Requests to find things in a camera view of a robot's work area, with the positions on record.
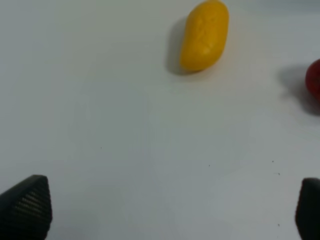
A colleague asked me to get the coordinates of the yellow mango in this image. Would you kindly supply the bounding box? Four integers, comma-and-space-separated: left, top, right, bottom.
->
179, 0, 229, 72

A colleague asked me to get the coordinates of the red bell pepper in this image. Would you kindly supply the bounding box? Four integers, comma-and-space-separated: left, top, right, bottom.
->
305, 59, 320, 102

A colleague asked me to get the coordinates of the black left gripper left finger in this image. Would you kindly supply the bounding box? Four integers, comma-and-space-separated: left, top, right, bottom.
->
0, 175, 53, 240

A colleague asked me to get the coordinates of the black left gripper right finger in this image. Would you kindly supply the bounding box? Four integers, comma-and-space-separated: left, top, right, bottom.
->
295, 177, 320, 240

